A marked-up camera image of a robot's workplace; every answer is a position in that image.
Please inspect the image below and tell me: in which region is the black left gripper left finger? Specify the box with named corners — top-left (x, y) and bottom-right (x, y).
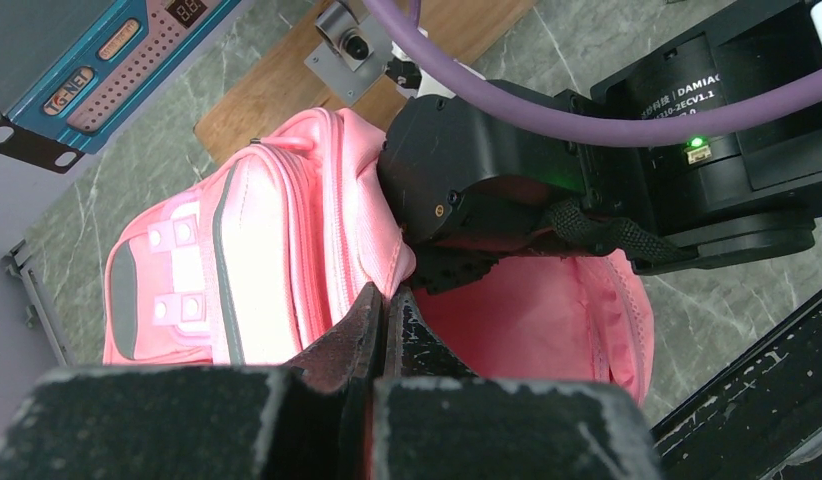
top-left (0, 285), bottom-right (384, 479)

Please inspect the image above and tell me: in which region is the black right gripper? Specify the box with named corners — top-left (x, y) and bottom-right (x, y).
top-left (377, 95), bottom-right (657, 294)

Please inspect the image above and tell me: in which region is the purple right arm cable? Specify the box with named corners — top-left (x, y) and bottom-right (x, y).
top-left (361, 0), bottom-right (822, 148)

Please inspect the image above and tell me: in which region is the grey metal switch stand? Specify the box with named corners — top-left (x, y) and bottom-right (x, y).
top-left (304, 0), bottom-right (392, 106)

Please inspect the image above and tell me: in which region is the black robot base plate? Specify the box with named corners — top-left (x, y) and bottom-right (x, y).
top-left (652, 289), bottom-right (822, 479)

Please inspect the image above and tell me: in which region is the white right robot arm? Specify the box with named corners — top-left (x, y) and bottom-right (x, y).
top-left (377, 1), bottom-right (822, 293)

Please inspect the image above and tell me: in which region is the pink school backpack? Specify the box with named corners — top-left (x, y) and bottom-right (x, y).
top-left (102, 108), bottom-right (654, 402)

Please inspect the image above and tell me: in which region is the aluminium frame rail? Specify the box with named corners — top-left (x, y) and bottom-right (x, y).
top-left (4, 240), bottom-right (77, 366)

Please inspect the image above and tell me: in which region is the brown wooden board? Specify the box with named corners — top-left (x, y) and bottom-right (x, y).
top-left (194, 1), bottom-right (534, 164)

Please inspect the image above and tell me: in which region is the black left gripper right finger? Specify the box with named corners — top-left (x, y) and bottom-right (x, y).
top-left (374, 288), bottom-right (663, 479)

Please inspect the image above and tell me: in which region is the dark grey network switch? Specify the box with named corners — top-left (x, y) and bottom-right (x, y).
top-left (0, 0), bottom-right (241, 174)

